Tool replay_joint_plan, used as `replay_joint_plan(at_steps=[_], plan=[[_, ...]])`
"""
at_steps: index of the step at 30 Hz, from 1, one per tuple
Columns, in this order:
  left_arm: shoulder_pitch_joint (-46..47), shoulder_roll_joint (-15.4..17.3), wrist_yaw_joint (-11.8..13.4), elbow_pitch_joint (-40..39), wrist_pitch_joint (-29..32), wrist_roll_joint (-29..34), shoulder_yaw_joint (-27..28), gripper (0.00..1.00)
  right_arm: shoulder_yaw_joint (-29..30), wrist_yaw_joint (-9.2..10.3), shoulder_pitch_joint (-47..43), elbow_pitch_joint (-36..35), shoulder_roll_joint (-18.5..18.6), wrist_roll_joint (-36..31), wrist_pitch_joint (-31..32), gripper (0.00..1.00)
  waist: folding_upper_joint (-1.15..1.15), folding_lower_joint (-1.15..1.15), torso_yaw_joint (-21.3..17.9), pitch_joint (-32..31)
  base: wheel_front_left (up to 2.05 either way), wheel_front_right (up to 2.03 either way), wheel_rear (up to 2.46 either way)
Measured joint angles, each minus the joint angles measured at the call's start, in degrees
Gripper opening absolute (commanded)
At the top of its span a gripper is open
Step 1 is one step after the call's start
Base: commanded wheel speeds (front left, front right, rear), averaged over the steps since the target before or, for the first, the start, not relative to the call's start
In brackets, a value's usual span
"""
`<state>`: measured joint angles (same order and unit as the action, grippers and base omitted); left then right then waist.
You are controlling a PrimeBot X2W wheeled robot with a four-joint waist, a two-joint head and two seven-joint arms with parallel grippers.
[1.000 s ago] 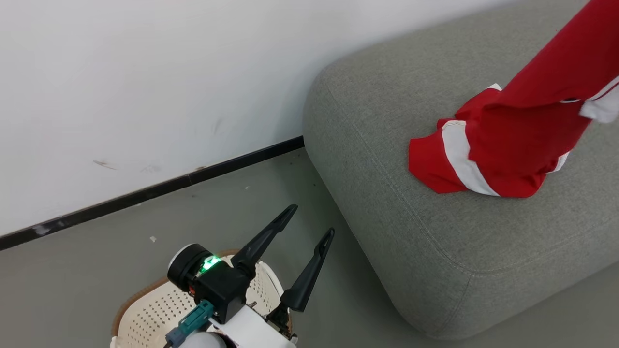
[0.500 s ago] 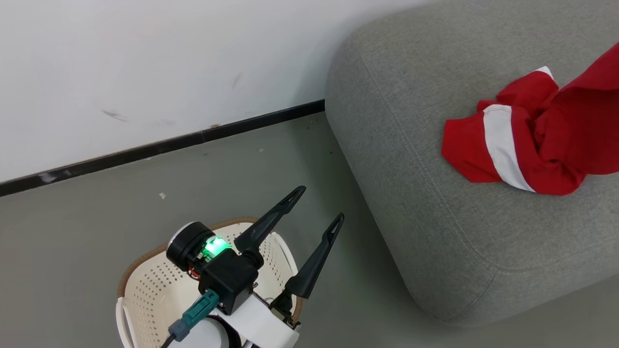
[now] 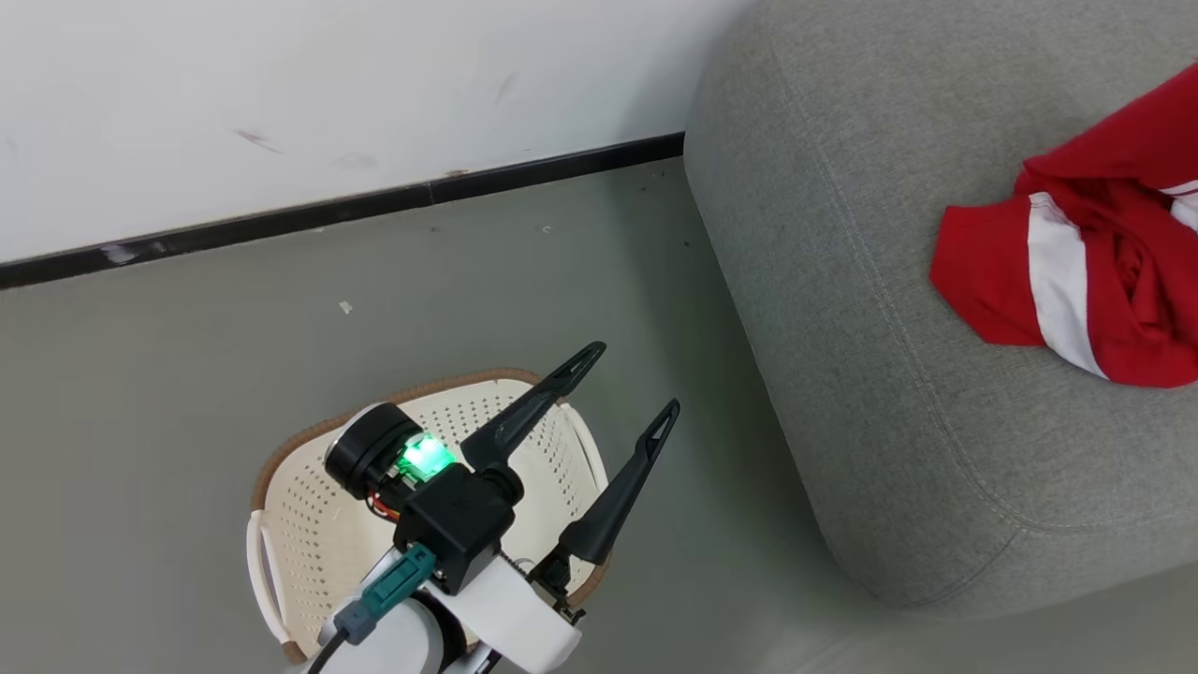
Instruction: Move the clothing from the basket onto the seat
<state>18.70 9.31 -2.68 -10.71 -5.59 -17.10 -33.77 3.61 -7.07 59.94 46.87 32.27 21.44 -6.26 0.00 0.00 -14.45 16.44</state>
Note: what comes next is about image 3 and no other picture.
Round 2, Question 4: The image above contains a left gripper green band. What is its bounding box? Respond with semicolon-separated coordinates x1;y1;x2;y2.
324;342;682;674

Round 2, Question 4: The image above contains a red and white garment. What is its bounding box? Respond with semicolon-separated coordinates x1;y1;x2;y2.
928;61;1198;389

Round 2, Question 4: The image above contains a cream perforated laundry basket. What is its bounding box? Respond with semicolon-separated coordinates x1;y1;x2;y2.
245;368;614;667

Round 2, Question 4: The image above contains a grey fabric sofa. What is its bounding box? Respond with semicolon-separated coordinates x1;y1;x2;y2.
683;0;1198;621

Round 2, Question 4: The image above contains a black baseboard strip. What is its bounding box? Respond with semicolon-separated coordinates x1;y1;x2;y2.
0;132;686;291

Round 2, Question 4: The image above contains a teal plug camera cable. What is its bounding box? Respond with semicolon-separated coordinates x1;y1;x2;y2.
304;543;438;674

